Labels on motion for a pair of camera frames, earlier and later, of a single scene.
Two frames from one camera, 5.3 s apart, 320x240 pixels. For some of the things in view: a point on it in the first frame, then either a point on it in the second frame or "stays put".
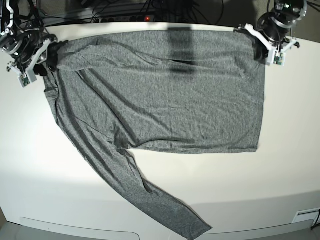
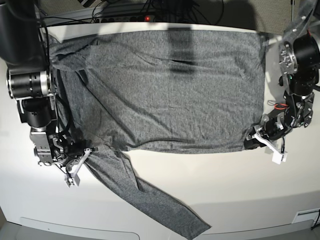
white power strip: [136, 18] stays put
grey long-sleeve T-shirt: [177, 92] stays put
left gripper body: [31, 42] → [70, 148]
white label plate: [307, 215] stays put
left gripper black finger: [261, 52] → [78, 146]
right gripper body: [276, 28] → [274, 124]
